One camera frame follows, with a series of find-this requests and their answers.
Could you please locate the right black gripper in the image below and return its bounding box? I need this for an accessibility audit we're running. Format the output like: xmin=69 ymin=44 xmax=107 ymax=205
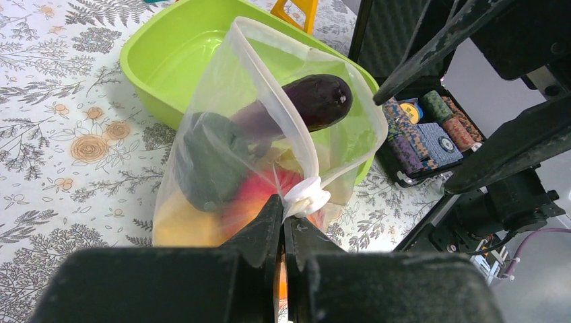
xmin=372 ymin=0 xmax=571 ymax=255

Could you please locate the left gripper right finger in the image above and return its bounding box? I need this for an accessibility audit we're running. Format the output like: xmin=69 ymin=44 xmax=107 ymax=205
xmin=283 ymin=216 xmax=344 ymax=271

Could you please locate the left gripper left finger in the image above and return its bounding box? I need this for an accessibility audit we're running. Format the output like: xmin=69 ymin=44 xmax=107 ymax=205
xmin=220 ymin=194 xmax=282 ymax=268

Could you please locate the red pomegranate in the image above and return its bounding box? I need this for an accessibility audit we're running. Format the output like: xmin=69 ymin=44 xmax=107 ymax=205
xmin=220 ymin=168 xmax=302 ymax=238

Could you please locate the dark green avocado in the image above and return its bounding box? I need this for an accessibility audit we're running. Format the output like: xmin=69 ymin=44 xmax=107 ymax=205
xmin=174 ymin=112 xmax=248 ymax=212

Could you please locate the clear zip top bag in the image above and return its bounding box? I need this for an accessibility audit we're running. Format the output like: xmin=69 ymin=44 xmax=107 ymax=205
xmin=152 ymin=17 xmax=388 ymax=247

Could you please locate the purple eggplant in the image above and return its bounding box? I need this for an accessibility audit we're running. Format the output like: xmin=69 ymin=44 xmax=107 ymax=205
xmin=230 ymin=74 xmax=354 ymax=141

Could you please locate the green plastic tray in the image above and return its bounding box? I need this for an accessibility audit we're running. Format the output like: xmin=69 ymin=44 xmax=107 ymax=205
xmin=120 ymin=1 xmax=387 ymax=190

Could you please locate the yellow lemon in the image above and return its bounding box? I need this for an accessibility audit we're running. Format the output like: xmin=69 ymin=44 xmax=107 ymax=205
xmin=152 ymin=190 xmax=227 ymax=247

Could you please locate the black open case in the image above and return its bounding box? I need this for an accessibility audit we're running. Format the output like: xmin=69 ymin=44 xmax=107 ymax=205
xmin=348 ymin=1 xmax=485 ymax=187

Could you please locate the yellow blue brick tower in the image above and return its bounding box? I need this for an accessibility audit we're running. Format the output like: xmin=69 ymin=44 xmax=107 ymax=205
xmin=270 ymin=0 xmax=318 ymax=34

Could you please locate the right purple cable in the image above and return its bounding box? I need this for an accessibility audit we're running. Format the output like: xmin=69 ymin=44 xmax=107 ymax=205
xmin=502 ymin=228 xmax=571 ymax=282

